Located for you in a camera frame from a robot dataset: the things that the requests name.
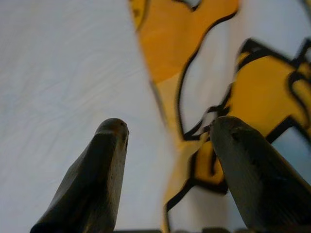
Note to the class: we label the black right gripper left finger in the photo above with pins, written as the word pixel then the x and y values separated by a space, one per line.
pixel 92 184

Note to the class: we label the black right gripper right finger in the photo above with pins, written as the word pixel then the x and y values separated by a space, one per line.
pixel 260 179

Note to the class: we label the yellow cartoon egg blanket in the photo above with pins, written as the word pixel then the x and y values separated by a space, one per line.
pixel 230 72

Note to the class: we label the white quilted mattress pad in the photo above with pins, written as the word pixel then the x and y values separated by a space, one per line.
pixel 68 85

